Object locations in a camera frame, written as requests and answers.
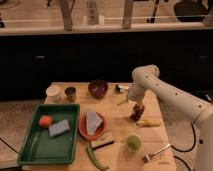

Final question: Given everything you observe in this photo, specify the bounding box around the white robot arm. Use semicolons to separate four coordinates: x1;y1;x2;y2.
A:
123;65;213;171

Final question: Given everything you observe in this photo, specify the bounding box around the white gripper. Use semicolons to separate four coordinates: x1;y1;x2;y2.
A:
119;83;145;105

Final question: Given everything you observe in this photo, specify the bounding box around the silver fork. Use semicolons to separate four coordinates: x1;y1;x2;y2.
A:
142;144;171;163

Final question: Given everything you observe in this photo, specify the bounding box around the wooden scrub brush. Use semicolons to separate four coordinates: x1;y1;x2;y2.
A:
91;132;114;150

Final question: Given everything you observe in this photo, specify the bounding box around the green cup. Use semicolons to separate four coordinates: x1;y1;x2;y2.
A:
126;135;141;152

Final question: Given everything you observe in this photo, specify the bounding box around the blue sponge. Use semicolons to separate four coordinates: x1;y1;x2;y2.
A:
49;120;70;138

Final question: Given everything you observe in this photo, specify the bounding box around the dark red grape bunch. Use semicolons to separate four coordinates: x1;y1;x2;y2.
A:
130;104;145;121

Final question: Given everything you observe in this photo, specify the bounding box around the grey folded cloth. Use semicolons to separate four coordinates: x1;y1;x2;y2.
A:
86;109;103;135

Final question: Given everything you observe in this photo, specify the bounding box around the green chili pepper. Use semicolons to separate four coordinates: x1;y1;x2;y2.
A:
86;145;109;171

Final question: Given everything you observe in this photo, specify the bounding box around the orange plate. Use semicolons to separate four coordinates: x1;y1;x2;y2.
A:
78;114;107;141

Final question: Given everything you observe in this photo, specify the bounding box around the orange fruit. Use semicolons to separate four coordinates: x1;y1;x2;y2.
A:
38;115;53;128

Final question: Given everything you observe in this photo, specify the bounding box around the white cup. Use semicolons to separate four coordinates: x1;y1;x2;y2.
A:
46;85;61;101

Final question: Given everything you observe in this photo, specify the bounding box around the black white small object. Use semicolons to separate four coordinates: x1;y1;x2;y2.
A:
115;84;128;93

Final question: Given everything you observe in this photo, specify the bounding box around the black cable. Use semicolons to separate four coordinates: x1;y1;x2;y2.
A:
171;121;197;171

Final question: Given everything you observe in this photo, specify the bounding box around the green plastic tray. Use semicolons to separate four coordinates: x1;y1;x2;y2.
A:
17;104;80;165

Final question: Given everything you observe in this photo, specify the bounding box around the dark red bowl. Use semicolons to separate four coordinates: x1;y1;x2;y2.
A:
88;79;108;99

